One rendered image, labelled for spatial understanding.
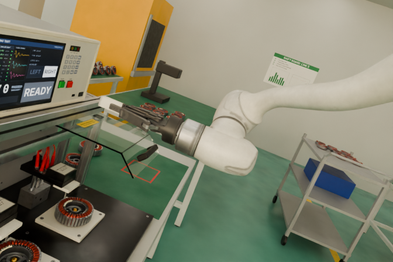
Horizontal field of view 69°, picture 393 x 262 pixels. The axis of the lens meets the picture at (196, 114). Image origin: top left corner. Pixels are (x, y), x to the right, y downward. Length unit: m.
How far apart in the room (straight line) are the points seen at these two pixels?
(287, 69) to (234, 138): 5.21
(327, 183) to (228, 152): 2.62
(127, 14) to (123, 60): 0.65
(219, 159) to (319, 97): 0.27
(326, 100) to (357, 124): 5.70
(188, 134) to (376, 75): 0.42
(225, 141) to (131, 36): 3.72
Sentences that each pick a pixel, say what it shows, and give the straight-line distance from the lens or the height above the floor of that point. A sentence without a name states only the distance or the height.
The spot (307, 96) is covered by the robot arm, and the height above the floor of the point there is 1.39.
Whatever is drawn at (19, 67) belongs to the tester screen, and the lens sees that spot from 0.75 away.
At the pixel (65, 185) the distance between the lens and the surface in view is 0.98.
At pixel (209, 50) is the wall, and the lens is 5.90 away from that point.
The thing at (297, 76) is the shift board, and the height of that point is 1.62.
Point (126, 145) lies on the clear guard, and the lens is 0.88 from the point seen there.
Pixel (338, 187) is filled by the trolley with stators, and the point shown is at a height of 0.63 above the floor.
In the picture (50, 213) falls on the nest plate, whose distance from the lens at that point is 1.04.
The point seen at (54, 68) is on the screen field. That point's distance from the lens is 0.84.
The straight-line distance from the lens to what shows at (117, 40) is 4.41.
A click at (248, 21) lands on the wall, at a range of 5.91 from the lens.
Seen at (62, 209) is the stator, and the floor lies 0.82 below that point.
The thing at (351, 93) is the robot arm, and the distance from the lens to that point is 0.59.
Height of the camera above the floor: 1.40
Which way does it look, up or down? 12 degrees down
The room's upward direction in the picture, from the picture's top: 21 degrees clockwise
